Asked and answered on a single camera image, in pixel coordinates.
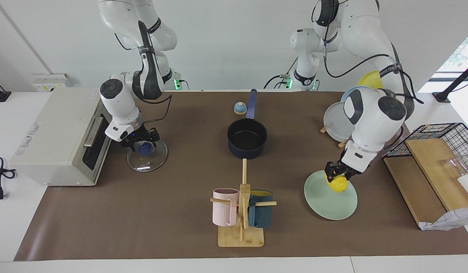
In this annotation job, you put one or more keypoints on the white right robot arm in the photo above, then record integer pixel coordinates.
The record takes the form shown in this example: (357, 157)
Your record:
(116, 102)

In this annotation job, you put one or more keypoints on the light blue plate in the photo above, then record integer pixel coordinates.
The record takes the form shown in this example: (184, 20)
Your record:
(349, 92)

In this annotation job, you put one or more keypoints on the green plate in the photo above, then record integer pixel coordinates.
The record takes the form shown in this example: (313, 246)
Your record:
(328, 206)

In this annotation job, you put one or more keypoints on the dark blue saucepan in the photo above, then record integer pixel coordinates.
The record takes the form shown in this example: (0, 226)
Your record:
(247, 149)

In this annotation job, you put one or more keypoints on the brown table mat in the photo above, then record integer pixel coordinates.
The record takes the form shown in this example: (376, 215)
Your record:
(173, 212)

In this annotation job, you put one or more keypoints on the beige toaster oven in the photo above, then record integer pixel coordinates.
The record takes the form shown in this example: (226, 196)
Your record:
(55, 136)

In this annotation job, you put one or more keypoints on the pink ribbed mug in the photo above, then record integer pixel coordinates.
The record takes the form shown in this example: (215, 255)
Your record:
(222, 212)

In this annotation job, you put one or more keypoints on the white patterned cloth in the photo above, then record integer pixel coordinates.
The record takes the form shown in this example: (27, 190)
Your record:
(450, 220)

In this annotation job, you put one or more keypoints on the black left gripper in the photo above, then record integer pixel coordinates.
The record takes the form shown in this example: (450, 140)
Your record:
(342, 167)

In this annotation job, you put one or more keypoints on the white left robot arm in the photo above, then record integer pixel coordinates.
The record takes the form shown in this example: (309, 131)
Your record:
(374, 113)

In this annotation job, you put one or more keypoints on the white power strip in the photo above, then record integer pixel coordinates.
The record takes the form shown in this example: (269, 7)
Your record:
(52, 81)

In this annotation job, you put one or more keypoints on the black desk clamp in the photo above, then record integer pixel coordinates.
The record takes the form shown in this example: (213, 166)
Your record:
(0, 96)

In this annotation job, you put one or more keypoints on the yellow plate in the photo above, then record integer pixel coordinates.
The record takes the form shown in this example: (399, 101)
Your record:
(370, 79)

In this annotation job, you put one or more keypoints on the wooden mug rack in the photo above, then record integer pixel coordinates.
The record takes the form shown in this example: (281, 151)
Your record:
(241, 237)

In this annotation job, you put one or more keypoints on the black camera stand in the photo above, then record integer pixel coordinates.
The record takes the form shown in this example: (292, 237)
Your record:
(442, 96)

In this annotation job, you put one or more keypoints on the light wooden shelf board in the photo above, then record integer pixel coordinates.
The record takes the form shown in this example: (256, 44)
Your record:
(434, 167)

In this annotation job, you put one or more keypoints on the teal mug yellow inside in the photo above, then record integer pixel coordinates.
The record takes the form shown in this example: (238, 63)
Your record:
(261, 216)

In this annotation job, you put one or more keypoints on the clear glass cup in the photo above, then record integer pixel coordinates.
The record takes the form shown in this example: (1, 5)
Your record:
(455, 165)

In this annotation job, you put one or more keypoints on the brown wooden base board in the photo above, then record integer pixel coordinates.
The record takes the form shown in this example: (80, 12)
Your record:
(412, 185)

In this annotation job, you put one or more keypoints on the wooden plate rack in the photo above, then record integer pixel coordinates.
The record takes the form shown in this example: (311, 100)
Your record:
(342, 144)

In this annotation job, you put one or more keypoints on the glass lid blue knob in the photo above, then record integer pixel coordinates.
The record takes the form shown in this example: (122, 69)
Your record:
(158, 159)

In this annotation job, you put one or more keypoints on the grey plate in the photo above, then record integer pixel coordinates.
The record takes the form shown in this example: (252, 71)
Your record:
(334, 121)

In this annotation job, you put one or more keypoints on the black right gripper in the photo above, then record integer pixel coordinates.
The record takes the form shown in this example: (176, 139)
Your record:
(137, 136)

